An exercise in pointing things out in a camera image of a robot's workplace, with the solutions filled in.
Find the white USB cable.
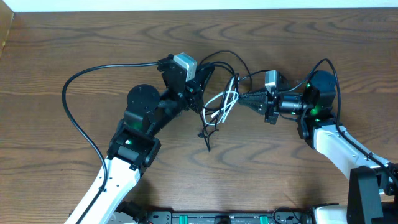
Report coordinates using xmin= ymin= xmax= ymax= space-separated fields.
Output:
xmin=202 ymin=76 xmax=240 ymax=126

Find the thick black USB cable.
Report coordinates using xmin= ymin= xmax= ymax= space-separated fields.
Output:
xmin=197 ymin=50 xmax=271 ymax=152

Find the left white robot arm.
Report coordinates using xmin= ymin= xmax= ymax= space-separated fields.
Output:
xmin=67 ymin=53 xmax=215 ymax=223

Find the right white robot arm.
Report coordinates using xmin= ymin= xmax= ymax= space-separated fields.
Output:
xmin=238 ymin=70 xmax=397 ymax=223

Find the cardboard side panel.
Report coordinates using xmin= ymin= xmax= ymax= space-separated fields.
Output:
xmin=0 ymin=0 xmax=14 ymax=55

